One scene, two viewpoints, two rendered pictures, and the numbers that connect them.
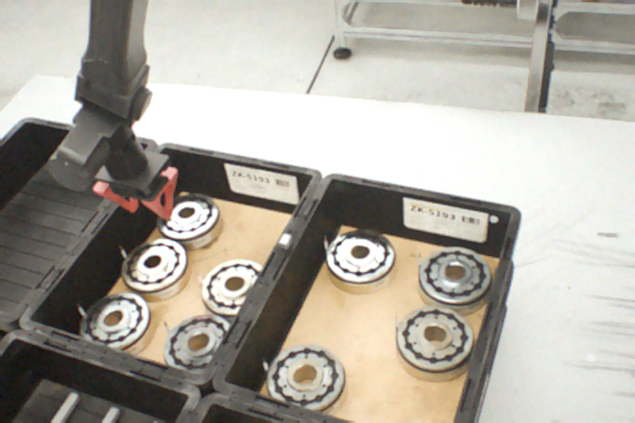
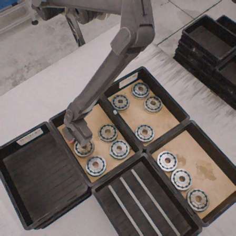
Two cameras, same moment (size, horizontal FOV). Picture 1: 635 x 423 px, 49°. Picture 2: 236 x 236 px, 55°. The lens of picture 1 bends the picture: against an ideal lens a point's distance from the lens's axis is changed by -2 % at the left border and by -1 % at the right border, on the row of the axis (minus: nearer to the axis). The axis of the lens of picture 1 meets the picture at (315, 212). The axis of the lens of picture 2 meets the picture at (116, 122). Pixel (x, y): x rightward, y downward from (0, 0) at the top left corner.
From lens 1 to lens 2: 0.73 m
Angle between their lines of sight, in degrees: 40
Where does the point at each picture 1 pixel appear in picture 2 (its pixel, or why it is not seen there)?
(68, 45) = not seen: outside the picture
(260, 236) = (91, 118)
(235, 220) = not seen: hidden behind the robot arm
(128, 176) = not seen: hidden behind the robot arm
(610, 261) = (143, 63)
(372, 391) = (153, 123)
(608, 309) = (153, 72)
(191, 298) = (98, 144)
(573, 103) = (53, 28)
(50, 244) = (44, 171)
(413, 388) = (158, 116)
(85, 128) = (82, 127)
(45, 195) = (19, 165)
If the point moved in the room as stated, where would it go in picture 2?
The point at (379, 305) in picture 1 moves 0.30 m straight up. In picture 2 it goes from (133, 108) to (139, 76)
